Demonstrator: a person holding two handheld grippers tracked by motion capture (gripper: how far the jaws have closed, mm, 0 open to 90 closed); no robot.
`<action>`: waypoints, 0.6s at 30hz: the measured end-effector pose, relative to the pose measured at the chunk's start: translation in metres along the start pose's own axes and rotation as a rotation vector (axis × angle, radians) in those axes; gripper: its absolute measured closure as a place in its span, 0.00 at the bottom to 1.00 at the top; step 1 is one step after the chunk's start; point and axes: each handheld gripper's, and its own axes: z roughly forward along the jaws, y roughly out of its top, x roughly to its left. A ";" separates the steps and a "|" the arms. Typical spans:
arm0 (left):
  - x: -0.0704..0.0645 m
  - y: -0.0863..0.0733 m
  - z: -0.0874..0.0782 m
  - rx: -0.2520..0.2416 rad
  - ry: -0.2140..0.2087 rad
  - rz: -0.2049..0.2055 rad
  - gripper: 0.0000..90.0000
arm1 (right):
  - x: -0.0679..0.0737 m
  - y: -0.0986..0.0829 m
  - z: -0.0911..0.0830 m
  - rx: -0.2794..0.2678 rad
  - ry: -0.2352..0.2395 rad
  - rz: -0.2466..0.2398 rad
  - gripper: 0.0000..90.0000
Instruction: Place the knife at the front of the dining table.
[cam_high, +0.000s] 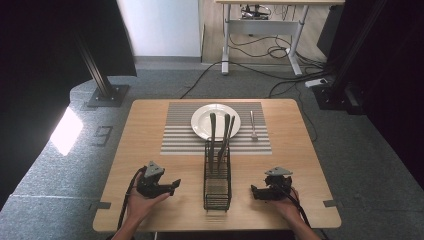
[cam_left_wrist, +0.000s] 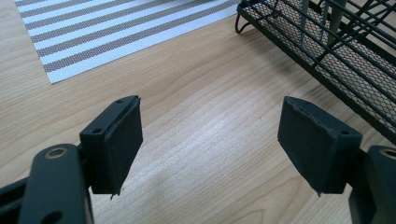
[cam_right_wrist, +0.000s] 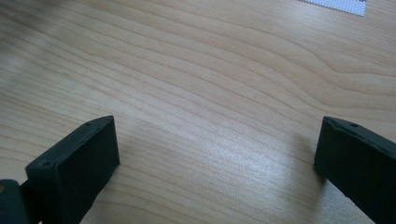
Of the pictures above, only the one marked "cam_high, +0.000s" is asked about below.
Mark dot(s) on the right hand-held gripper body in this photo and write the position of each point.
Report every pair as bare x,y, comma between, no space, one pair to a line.
278,186

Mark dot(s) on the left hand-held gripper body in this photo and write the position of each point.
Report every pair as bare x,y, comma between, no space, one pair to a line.
149,186

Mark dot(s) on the person's left hand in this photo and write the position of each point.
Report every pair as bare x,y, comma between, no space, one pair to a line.
140,206

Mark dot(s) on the person's right hand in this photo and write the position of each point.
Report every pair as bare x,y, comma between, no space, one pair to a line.
289,208

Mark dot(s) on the grey striped placemat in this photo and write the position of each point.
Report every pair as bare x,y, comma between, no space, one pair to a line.
180,136

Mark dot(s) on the grey tape piece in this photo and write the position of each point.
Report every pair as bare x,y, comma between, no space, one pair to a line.
100,205
330,203

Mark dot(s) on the silver fork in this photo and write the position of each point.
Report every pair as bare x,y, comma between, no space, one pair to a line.
253,125

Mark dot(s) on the white round plate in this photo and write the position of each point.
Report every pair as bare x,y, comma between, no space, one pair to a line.
201,121

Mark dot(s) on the white power strip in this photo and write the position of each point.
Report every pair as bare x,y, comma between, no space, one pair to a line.
316,82

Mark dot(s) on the black metal stand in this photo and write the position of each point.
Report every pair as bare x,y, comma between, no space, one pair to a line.
100,78
346,66

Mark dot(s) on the white-framed desk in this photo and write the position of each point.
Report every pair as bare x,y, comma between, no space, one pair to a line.
263,27

